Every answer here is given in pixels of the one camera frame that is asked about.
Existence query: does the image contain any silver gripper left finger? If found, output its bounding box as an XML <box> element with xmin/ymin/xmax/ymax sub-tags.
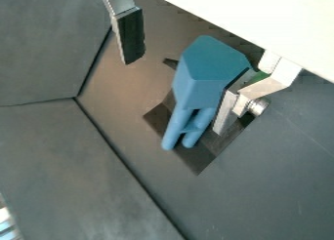
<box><xmin>101</xmin><ymin>0</ymin><xmax>144</xmax><ymax>64</ymax></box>

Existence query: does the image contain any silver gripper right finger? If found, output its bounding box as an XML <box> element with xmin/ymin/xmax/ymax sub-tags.
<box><xmin>212</xmin><ymin>51</ymin><xmax>303</xmax><ymax>136</ymax></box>

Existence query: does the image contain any green foam shape board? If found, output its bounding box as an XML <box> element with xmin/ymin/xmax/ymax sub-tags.
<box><xmin>252</xmin><ymin>71</ymin><xmax>268</xmax><ymax>82</ymax></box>

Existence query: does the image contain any blue three prong object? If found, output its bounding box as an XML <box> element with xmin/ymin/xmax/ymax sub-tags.
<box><xmin>161</xmin><ymin>35</ymin><xmax>251</xmax><ymax>150</ymax></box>

